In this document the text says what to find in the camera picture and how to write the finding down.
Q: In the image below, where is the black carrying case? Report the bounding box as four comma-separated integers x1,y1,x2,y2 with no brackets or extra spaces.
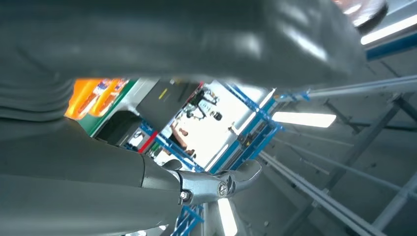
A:
95,110,143,147

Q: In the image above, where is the red pole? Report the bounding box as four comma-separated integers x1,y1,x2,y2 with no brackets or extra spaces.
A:
138,130,159,154

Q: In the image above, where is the blue metal rack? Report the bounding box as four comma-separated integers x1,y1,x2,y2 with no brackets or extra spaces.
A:
125,81,312,236

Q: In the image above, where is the dark grey flat case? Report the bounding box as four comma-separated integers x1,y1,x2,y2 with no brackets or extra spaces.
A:
135,81,200,133

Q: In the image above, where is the ceiling light panel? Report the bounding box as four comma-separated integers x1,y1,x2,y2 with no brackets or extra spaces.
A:
217,199,238,236
359,14,417,46
272,112,337,128

